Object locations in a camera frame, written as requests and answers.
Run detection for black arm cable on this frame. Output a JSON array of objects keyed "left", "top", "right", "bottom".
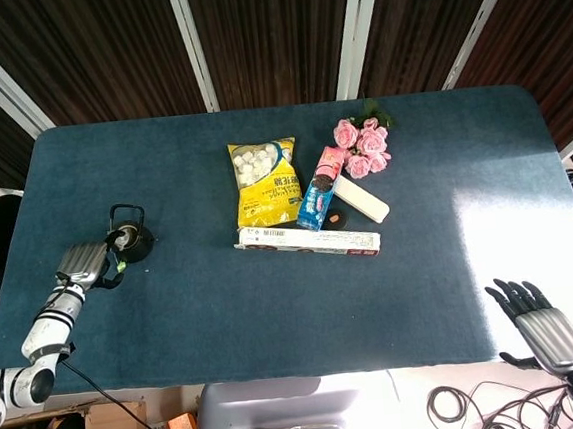
[{"left": 60, "top": 349, "right": 181, "bottom": 429}]

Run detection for tangled dark cables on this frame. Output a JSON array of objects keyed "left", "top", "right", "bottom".
[{"left": 425, "top": 372, "right": 573, "bottom": 429}]

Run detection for pink rose bouquet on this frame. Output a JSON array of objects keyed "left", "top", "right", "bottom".
[{"left": 330, "top": 95, "right": 402, "bottom": 181}]

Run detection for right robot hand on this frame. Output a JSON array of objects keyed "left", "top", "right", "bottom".
[{"left": 483, "top": 272, "right": 573, "bottom": 383}]

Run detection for blue and pink cookie box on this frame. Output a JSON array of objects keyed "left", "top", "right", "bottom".
[{"left": 290, "top": 143, "right": 353, "bottom": 234}]

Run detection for brown folding screen white frames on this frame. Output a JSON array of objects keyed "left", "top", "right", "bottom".
[{"left": 0, "top": 0, "right": 573, "bottom": 200}]

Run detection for grey robot torso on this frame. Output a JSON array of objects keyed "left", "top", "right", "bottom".
[{"left": 189, "top": 371, "right": 361, "bottom": 429}]

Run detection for small black kettle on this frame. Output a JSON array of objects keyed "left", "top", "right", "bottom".
[{"left": 100, "top": 200, "right": 159, "bottom": 265}]

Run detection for yellow marshmallow bag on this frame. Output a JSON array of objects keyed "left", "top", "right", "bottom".
[{"left": 226, "top": 135, "right": 306, "bottom": 230}]

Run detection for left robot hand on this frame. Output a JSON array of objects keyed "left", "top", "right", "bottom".
[{"left": 49, "top": 227, "right": 133, "bottom": 296}]

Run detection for long cream box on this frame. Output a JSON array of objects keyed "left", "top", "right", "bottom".
[{"left": 331, "top": 170, "right": 392, "bottom": 228}]

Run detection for white red baking paper box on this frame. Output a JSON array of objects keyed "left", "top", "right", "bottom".
[{"left": 231, "top": 214, "right": 383, "bottom": 269}]

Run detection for small black round tin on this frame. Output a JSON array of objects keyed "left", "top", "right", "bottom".
[{"left": 324, "top": 208, "right": 352, "bottom": 231}]

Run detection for blue velvet tablecloth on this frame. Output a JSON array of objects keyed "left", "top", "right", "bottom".
[{"left": 0, "top": 79, "right": 573, "bottom": 406}]

